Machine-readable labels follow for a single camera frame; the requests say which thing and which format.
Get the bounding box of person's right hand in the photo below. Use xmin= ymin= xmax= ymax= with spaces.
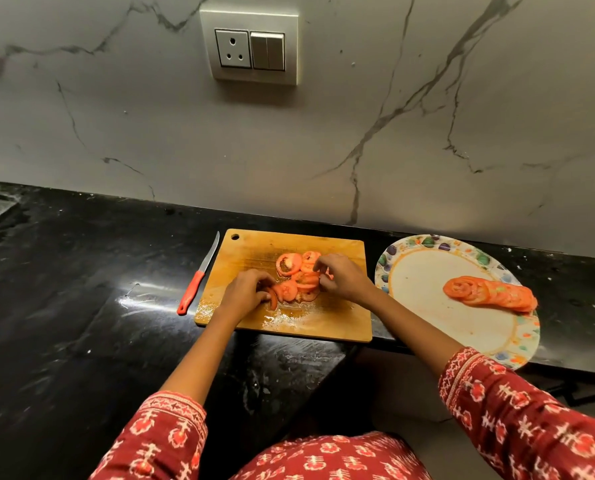
xmin=313 ymin=253 xmax=378 ymax=309

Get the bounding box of person's left hand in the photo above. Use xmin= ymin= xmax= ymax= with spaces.
xmin=215 ymin=268 xmax=278 ymax=327

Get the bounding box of pile of tomato slices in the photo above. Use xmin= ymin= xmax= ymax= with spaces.
xmin=265 ymin=250 xmax=334 ymax=311

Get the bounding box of red handled knife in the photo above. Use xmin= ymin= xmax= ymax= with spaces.
xmin=177 ymin=231 xmax=221 ymax=317

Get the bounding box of floral rimmed plate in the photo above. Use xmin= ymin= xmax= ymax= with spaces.
xmin=374 ymin=234 xmax=542 ymax=371

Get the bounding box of row of tomato slices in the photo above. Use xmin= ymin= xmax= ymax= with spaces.
xmin=442 ymin=275 xmax=539 ymax=315

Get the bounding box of person's left forearm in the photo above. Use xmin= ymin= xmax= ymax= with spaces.
xmin=159 ymin=314 xmax=236 ymax=405

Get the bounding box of person's right forearm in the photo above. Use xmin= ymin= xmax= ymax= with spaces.
xmin=362 ymin=287 xmax=466 ymax=378

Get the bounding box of wooden cutting board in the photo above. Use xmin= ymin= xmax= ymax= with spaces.
xmin=194 ymin=228 xmax=374 ymax=344

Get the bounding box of brown lower cabinet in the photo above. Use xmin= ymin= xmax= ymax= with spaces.
xmin=352 ymin=347 xmax=595 ymax=425

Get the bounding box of red patterned left sleeve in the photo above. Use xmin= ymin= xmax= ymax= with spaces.
xmin=88 ymin=390 xmax=209 ymax=480

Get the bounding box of red patterned sleeve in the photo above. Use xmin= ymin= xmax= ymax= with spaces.
xmin=438 ymin=347 xmax=595 ymax=480
xmin=88 ymin=390 xmax=209 ymax=480

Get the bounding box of red patterned tunic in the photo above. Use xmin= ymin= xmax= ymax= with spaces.
xmin=229 ymin=431 xmax=431 ymax=480

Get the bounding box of red patterned right sleeve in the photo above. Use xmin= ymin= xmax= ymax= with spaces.
xmin=438 ymin=347 xmax=595 ymax=480

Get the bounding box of black cabinet handle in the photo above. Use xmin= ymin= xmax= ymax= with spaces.
xmin=570 ymin=380 xmax=595 ymax=408
xmin=545 ymin=378 xmax=581 ymax=403

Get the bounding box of wall socket and switch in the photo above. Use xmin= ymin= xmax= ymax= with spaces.
xmin=199 ymin=8 xmax=300 ymax=87

